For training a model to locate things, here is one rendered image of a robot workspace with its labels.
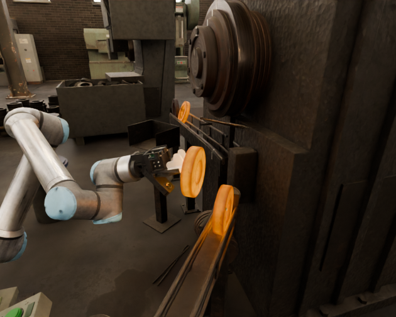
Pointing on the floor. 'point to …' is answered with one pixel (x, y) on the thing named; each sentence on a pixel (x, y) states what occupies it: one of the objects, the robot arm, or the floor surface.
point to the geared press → (180, 19)
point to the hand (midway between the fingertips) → (193, 165)
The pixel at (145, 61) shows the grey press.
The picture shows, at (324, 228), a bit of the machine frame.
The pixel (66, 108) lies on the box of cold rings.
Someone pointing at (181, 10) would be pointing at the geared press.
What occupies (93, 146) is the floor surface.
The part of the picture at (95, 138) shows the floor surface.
